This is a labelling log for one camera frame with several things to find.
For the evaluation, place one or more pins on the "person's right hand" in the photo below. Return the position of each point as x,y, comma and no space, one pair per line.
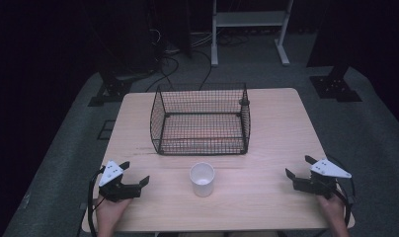
335,209

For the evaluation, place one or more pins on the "black stand base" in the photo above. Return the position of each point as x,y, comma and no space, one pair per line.
335,87
112,90

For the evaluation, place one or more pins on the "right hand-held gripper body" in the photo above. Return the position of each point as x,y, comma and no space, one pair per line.
329,169

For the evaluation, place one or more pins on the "white metal desk frame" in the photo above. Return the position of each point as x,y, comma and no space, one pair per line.
250,18

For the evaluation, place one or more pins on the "person's left hand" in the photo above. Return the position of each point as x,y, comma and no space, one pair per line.
110,212

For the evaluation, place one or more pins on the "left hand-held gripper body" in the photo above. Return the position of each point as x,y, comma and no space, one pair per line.
112,173

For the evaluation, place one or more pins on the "white cup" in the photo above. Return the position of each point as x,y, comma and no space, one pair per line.
202,181

